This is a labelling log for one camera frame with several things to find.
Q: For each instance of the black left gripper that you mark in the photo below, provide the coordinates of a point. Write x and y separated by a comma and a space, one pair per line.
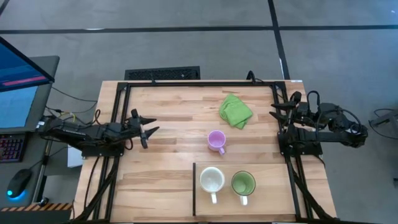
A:
133, 128

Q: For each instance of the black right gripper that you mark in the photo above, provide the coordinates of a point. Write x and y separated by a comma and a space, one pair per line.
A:
300, 113

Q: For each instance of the pink plastic mug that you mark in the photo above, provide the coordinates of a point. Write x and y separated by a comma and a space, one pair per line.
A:
216, 139

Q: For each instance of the green ceramic mug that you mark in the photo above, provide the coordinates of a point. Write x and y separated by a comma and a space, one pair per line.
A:
243, 183

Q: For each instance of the white ceramic mug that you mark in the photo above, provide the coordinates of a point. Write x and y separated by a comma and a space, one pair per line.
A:
212, 180

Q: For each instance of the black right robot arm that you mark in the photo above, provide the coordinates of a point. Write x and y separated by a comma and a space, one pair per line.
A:
335, 137

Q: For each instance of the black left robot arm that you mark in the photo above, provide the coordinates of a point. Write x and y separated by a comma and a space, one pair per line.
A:
77, 132

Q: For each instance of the black shelf edge bar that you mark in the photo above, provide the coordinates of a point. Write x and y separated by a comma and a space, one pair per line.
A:
194, 189

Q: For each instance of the green folded cloth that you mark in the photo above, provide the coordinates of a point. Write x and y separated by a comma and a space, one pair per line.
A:
234, 112

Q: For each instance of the black curved clamp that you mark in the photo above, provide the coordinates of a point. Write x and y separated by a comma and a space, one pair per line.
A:
250, 72

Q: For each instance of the white box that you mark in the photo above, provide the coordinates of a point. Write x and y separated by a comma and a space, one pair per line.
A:
74, 157

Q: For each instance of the grey side desk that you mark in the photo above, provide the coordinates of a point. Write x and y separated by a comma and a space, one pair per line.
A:
34, 168

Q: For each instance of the grey-framed monitor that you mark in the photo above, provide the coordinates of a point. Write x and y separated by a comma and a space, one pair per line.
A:
15, 109

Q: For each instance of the backlit black keyboard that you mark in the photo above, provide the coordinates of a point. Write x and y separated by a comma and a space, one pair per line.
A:
11, 147

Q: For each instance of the black-framed monitor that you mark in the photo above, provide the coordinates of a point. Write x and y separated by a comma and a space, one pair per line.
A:
18, 71

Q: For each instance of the black computer mouse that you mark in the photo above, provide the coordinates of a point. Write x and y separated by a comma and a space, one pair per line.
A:
18, 182

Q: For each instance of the black orange striped box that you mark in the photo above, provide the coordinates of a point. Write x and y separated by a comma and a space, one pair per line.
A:
37, 216

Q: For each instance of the black aluminium table frame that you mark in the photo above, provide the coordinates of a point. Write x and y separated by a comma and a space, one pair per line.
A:
202, 84

